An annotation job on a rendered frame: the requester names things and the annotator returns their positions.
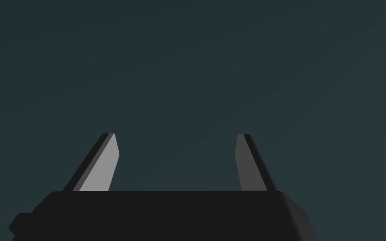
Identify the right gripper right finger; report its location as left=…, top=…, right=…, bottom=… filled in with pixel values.
left=234, top=133, right=276, bottom=192

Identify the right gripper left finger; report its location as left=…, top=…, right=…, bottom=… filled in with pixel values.
left=62, top=133, right=120, bottom=192

